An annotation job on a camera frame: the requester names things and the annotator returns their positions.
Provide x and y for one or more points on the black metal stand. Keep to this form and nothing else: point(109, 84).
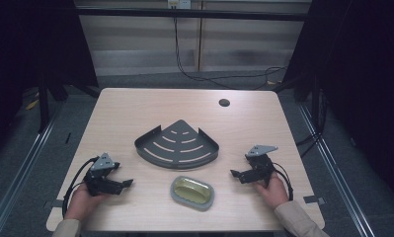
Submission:
point(316, 108)

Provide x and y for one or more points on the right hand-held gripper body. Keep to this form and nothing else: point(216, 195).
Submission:
point(259, 164)

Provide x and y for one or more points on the white wall power outlet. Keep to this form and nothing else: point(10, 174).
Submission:
point(179, 4)

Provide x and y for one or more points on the person's left hand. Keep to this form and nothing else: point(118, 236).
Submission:
point(82, 202)

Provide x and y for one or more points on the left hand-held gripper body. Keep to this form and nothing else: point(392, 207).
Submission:
point(102, 162)

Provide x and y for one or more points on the grey tape strip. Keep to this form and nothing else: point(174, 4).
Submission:
point(313, 199)
point(54, 203)

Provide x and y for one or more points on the person's right hand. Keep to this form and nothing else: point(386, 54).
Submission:
point(273, 192)

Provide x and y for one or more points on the dark grey corner shelf tray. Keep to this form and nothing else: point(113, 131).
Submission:
point(178, 148)

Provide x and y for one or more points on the metal floor rail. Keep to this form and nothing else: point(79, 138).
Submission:
point(16, 177)
point(336, 171)

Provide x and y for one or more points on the grey soap dish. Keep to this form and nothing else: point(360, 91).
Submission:
point(176, 196)

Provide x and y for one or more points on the black horizontal frame bar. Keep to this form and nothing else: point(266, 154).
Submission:
point(191, 14)

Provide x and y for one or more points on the yellow-green soap bar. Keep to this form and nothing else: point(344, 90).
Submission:
point(192, 191)

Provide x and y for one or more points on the dark curtain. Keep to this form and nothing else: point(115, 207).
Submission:
point(30, 49)
point(359, 82)

